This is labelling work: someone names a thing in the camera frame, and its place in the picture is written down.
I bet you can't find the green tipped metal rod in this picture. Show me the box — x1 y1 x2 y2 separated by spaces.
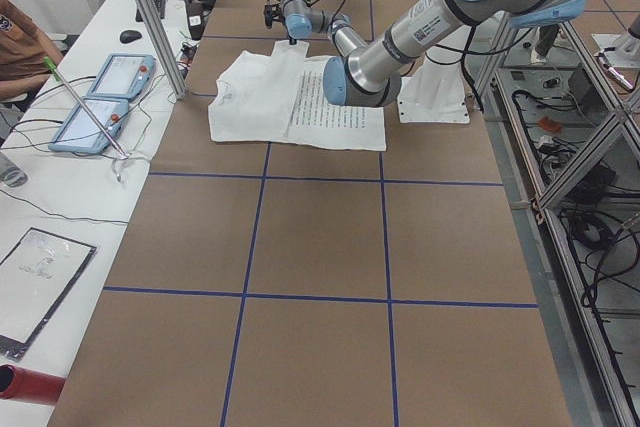
43 56 129 158

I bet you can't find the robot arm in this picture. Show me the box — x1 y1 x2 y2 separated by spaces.
264 0 586 107

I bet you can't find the aluminium frame post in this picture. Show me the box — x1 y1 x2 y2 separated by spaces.
135 0 187 100

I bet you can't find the aluminium frame rail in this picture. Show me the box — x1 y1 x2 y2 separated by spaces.
487 21 640 427

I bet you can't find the red cylinder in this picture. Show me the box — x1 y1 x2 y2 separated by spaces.
1 364 66 406

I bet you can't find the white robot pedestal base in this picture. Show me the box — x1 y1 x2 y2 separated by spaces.
397 26 471 124

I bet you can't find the upper blue teach pendant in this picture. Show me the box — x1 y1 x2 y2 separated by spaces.
88 53 156 101

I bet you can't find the blue teach pendant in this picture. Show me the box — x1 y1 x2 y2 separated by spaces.
88 53 156 101
48 96 129 155

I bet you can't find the lower blue teach pendant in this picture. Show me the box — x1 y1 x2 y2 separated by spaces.
48 96 129 155

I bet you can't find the white long-sleeve printed shirt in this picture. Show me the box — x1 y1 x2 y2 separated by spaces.
208 41 386 151

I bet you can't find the seated person brown shirt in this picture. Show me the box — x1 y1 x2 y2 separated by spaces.
0 0 63 112

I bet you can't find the black framed sheet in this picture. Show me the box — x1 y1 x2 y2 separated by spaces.
1 227 97 361

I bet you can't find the black computer mouse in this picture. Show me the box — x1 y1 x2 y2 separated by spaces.
119 29 142 44

